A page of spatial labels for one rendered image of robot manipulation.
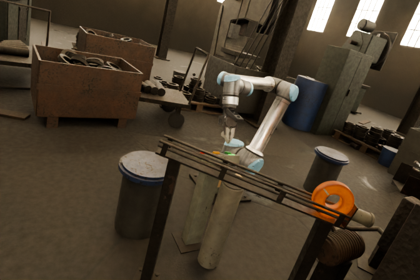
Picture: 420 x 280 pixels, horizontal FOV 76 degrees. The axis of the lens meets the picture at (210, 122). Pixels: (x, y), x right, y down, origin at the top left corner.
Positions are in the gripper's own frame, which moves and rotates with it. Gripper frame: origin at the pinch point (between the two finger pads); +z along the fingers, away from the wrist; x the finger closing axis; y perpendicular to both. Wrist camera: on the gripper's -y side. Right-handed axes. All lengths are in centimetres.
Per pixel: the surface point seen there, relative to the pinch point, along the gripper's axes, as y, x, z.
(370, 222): -66, -24, 23
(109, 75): 153, 38, -44
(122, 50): 300, -4, -103
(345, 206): -60, -16, 18
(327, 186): -57, -8, 11
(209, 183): 2.6, 8.7, 23.5
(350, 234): -54, -31, 34
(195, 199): 9.9, 12.2, 34.4
